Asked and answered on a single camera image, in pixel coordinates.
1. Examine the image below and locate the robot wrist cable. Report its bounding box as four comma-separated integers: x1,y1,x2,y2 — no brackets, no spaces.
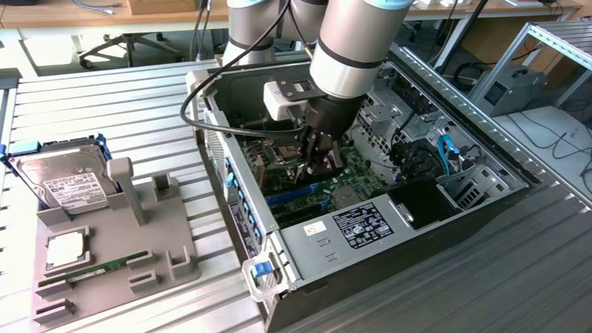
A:
181,0,313,135

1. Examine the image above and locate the blue disk caddy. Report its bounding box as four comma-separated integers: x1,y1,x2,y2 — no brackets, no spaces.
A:
0,133,111,209

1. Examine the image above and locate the CPU socket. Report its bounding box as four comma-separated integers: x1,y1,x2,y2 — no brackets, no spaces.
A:
273,142,301,164

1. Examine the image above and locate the silver disk bay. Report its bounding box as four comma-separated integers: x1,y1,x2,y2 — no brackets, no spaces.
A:
437,165,510,212

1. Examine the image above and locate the black wire bundle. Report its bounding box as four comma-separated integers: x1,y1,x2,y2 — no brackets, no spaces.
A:
390,138,441,182

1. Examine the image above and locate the blue flat wire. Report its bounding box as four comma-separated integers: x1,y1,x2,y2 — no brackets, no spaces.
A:
437,133,465,178

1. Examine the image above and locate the grey vented box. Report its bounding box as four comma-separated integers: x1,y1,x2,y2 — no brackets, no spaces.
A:
481,65,550,118

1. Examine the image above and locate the silver hard disk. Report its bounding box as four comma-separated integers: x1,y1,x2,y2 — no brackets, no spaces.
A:
9,144,113,214

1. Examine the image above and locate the wooden desk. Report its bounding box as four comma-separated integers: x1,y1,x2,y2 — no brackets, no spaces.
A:
0,0,585,31

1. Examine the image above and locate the black cable coil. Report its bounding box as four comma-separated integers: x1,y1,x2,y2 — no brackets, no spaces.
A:
455,61,494,87

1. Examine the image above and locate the grey power supply with label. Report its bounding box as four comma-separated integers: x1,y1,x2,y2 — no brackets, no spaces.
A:
277,194,415,282

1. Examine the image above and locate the silver chipset heatsink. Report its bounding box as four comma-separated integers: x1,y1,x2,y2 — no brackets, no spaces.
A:
333,185,365,206

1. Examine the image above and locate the graphics card with black fan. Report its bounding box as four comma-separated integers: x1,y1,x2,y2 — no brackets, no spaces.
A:
257,154,346,190

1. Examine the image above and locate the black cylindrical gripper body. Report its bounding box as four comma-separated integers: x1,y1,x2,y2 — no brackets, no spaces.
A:
303,95,367,139

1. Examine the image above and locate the green motherboard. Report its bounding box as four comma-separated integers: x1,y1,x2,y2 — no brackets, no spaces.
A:
238,137,399,230

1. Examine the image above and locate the brown cardboard box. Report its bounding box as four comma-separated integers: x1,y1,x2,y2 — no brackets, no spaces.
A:
127,0,205,16

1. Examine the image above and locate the open grey PC case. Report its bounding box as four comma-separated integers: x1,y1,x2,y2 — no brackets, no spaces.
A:
186,42,543,333

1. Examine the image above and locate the blue expansion slot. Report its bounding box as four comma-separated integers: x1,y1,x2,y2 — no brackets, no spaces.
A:
266,183,321,205

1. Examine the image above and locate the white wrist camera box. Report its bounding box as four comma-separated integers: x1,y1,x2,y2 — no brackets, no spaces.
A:
262,79,326,121

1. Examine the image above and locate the black slanted pole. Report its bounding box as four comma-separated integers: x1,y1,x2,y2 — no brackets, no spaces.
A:
433,0,491,70

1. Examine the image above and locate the blue network cable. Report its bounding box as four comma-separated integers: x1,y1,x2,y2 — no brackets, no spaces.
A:
73,0,125,15

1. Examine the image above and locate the green RAM stick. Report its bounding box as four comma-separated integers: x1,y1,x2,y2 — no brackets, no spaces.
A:
38,250,153,288

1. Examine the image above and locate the grey parts rack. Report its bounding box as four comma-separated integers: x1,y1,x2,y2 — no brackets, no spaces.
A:
31,156,203,326

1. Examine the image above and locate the blue card retainer strip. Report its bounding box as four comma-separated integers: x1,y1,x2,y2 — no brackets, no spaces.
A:
223,157,269,246

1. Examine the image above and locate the short black expansion slot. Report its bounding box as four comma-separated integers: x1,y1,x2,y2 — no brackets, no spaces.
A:
271,203,325,219

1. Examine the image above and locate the silver CPU chip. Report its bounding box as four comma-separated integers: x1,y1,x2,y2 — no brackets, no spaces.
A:
45,231,90,270

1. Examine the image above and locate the black office chair base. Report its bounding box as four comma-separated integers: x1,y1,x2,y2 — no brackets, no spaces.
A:
77,33,185,69

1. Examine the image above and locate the aluminium frame rack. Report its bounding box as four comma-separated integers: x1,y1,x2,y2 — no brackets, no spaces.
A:
467,19,592,108

